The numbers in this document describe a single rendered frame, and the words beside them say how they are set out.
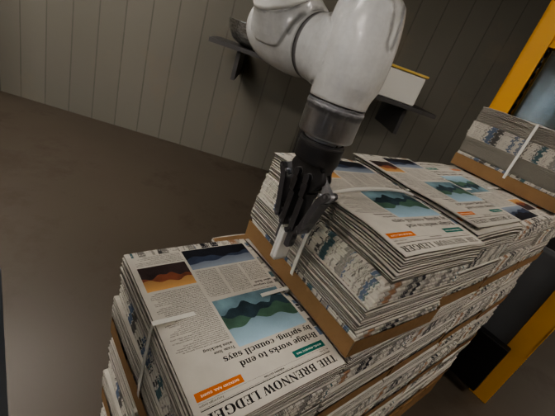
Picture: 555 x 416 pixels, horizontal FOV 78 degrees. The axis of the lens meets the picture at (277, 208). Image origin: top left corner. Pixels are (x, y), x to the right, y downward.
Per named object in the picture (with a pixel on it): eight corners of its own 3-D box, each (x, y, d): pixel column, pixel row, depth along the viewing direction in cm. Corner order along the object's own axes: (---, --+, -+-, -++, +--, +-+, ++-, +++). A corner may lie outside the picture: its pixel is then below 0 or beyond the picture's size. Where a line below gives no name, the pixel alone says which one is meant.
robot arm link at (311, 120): (336, 97, 58) (324, 130, 61) (297, 88, 52) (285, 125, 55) (377, 116, 52) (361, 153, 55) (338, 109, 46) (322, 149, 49)
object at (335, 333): (293, 295, 70) (301, 279, 68) (380, 275, 88) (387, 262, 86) (344, 359, 60) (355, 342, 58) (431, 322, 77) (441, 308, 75)
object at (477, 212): (352, 155, 95) (353, 151, 94) (407, 160, 113) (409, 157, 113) (475, 231, 71) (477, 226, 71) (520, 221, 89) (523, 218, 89)
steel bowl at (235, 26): (277, 56, 296) (283, 36, 289) (277, 60, 256) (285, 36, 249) (227, 39, 289) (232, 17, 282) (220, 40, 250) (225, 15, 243)
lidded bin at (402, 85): (400, 100, 308) (413, 72, 298) (415, 107, 277) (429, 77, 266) (356, 84, 302) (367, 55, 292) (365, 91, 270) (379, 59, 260)
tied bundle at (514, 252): (377, 219, 122) (407, 159, 112) (418, 214, 141) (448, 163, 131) (477, 291, 98) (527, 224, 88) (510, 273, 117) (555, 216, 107)
